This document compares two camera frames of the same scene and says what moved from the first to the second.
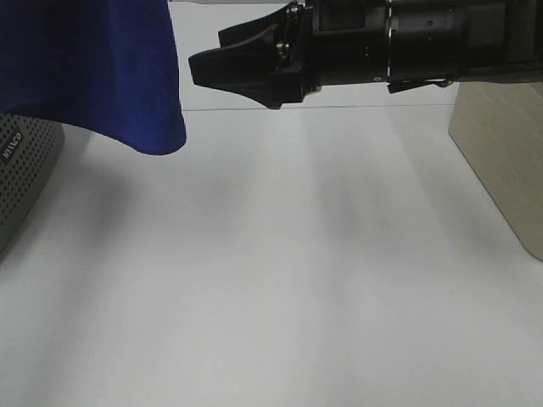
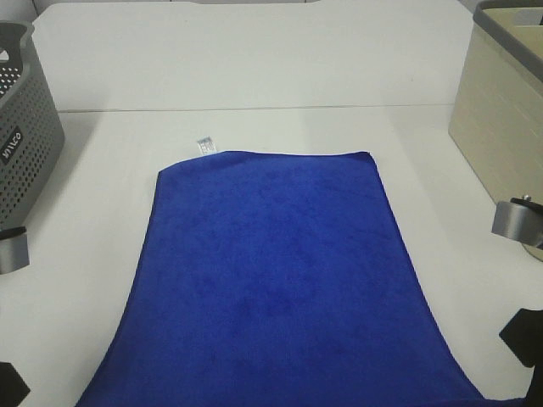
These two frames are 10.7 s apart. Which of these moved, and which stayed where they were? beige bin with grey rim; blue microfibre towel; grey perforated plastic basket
Moved: blue microfibre towel
Stayed: beige bin with grey rim; grey perforated plastic basket
